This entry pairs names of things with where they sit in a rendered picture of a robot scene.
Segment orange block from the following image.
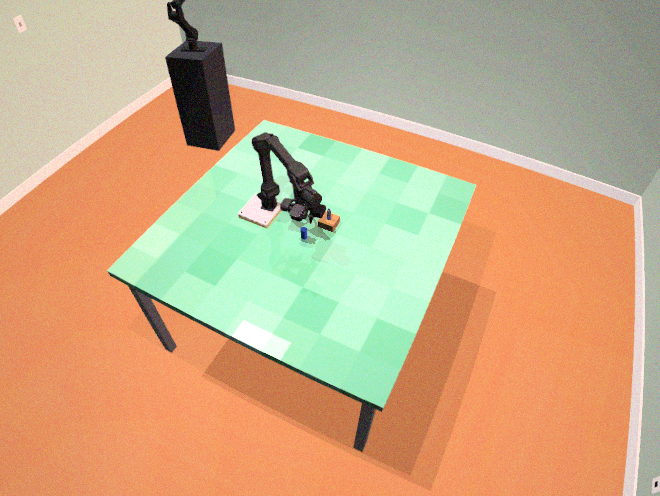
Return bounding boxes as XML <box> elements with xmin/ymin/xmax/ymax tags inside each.
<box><xmin>318</xmin><ymin>211</ymin><xmax>340</xmax><ymax>232</ymax></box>

